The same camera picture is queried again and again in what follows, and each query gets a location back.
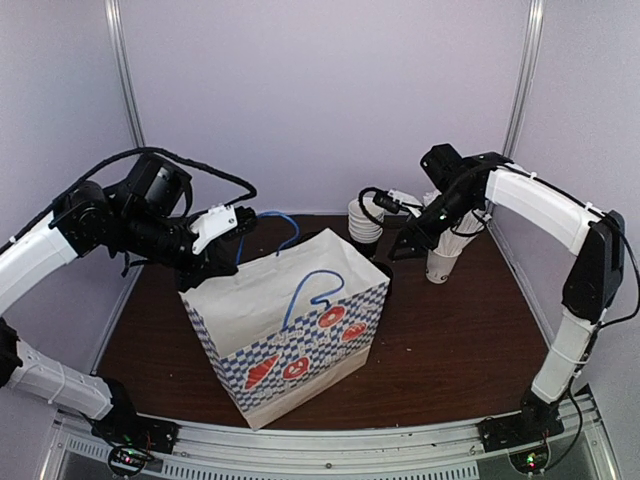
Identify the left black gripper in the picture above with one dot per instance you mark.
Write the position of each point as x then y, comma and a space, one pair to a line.
206, 265

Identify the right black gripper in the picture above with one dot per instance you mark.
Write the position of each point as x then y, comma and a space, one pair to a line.
415, 238

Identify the stack of paper cups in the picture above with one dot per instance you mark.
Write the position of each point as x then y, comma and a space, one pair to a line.
364, 234

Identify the blue checkered paper bag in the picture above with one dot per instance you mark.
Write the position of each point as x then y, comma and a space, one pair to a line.
289, 325

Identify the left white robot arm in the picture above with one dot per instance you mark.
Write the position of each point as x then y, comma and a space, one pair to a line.
77, 222

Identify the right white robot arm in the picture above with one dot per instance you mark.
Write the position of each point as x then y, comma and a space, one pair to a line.
593, 237

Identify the bundle of white straws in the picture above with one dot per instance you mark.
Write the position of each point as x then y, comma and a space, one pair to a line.
453, 241

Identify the white cup holding straws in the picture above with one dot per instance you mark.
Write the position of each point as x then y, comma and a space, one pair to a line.
440, 265

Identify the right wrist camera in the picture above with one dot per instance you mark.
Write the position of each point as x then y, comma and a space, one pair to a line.
395, 201

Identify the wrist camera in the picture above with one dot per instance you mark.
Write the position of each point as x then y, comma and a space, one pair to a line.
395, 201
226, 222

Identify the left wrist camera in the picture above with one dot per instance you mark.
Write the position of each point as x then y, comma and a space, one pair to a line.
226, 222

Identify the right aluminium post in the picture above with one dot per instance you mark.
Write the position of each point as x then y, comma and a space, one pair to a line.
527, 70

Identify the aluminium post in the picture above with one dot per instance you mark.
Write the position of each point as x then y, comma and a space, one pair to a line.
118, 42
527, 70

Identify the left aluminium post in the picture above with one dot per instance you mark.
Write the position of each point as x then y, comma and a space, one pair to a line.
118, 42

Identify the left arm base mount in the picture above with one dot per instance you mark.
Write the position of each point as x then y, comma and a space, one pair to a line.
122, 425

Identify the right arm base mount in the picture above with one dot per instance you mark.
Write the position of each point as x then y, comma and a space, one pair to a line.
534, 421

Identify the aluminium front rail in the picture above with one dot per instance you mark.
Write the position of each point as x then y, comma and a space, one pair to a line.
451, 450

